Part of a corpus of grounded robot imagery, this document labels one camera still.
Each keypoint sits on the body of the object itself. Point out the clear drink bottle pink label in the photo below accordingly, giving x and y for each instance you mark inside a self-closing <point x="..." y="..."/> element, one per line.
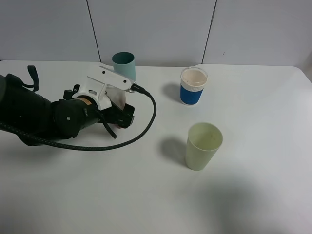
<point x="118" y="99"/>

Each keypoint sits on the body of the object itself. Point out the teal plastic cup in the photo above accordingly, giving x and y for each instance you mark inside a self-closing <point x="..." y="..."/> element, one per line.
<point x="124" y="64"/>

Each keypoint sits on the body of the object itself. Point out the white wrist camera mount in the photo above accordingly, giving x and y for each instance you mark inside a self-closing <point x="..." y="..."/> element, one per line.
<point x="96" y="82"/>

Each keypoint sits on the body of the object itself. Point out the light green plastic cup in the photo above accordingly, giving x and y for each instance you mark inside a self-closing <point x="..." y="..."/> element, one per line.
<point x="204" y="139"/>

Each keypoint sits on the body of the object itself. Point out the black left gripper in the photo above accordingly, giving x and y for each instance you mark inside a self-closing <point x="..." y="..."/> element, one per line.
<point x="70" y="115"/>

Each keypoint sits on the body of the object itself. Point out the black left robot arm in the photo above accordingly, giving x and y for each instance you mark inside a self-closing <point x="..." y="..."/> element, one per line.
<point x="22" y="108"/>

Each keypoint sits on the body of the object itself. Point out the blue white paper cup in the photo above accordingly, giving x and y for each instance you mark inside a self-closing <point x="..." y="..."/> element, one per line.
<point x="192" y="84"/>

